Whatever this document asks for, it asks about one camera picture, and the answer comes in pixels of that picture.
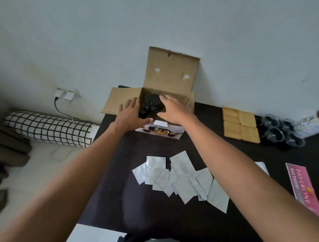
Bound person's right hand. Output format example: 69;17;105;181
157;94;197;125

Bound black white checked bolster pillow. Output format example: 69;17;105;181
2;111;100;148

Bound person's left forearm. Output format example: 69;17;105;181
0;123;128;242

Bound black charger cable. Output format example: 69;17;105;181
54;97;83;121

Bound person's left hand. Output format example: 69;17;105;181
113;97;154;133

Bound white printed canister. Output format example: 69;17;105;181
295;114;319;139

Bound black table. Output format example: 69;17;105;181
77;85;319;242

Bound pile of silver foil sachets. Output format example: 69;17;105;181
132;150;230;214

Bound dark brown folded blanket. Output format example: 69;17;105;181
0;124;33;212

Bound red tea set box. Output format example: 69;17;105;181
101;47;201;140

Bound pink receipt book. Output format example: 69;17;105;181
285;163;319;216

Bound person's right forearm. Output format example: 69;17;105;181
179;116;319;242

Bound grey stamp pad box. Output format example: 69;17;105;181
255;161;270;176

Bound glass teapot black lid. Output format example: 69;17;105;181
138;94;167;120

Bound white charger cable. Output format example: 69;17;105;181
51;101;75;163

